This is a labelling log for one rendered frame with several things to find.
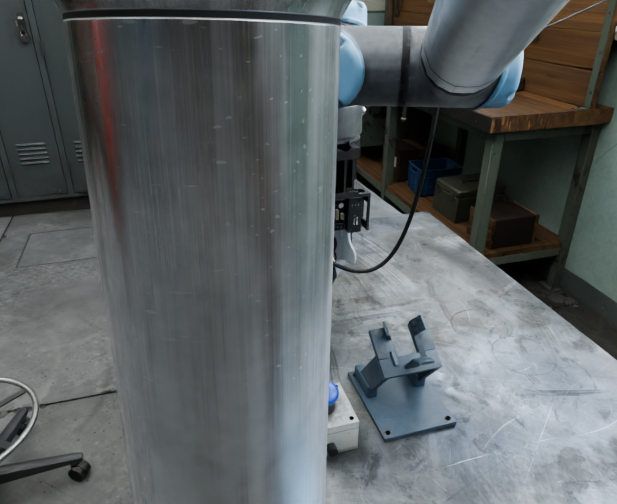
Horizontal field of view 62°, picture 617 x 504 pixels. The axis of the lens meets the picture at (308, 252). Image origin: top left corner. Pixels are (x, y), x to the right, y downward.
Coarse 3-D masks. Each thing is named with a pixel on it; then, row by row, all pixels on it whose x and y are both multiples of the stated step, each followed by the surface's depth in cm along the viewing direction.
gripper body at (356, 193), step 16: (352, 144) 63; (336, 160) 61; (352, 160) 64; (336, 176) 65; (352, 176) 64; (336, 192) 64; (352, 192) 64; (368, 192) 65; (336, 208) 66; (352, 208) 65; (368, 208) 66; (336, 224) 66; (352, 224) 66; (368, 224) 67
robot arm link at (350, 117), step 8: (344, 112) 60; (352, 112) 61; (360, 112) 62; (344, 120) 61; (352, 120) 61; (360, 120) 63; (344, 128) 61; (352, 128) 62; (360, 128) 63; (344, 136) 62; (352, 136) 62
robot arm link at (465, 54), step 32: (448, 0) 32; (480, 0) 28; (512, 0) 26; (544, 0) 26; (416, 32) 48; (448, 32) 35; (480, 32) 32; (512, 32) 31; (416, 64) 47; (448, 64) 40; (480, 64) 37; (512, 64) 46; (416, 96) 49; (448, 96) 47; (480, 96) 48; (512, 96) 49
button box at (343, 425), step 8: (336, 384) 66; (344, 392) 65; (344, 400) 63; (328, 408) 62; (336, 408) 62; (344, 408) 62; (352, 408) 62; (328, 416) 61; (336, 416) 61; (344, 416) 61; (352, 416) 61; (328, 424) 60; (336, 424) 60; (344, 424) 60; (352, 424) 60; (328, 432) 60; (336, 432) 60; (344, 432) 61; (352, 432) 61; (328, 440) 60; (336, 440) 61; (344, 440) 61; (352, 440) 62; (328, 448) 60; (336, 448) 60; (344, 448) 62; (352, 448) 62
